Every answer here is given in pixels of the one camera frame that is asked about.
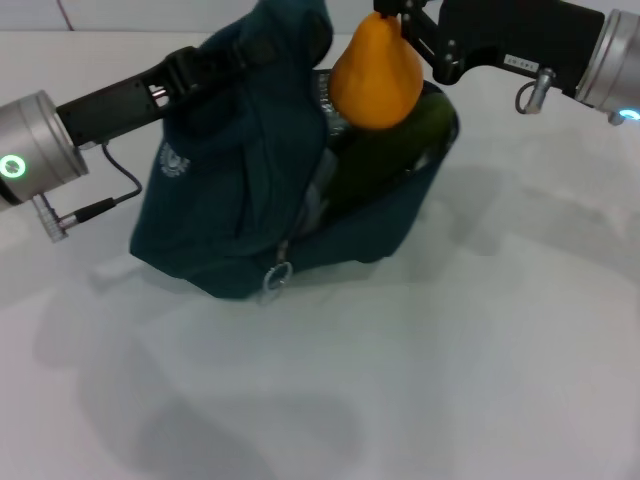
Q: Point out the yellow pear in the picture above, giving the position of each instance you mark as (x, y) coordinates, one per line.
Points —
(375, 85)

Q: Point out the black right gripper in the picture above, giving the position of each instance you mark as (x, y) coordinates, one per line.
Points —
(520, 40)

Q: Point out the green cucumber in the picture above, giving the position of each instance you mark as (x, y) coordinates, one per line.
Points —
(380, 160)

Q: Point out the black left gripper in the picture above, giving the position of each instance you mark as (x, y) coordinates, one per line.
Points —
(120, 102)

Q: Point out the dark blue-green insulated lunch bag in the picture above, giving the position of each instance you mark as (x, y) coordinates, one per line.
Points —
(225, 210)

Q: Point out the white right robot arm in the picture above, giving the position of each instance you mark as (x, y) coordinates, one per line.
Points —
(615, 65)

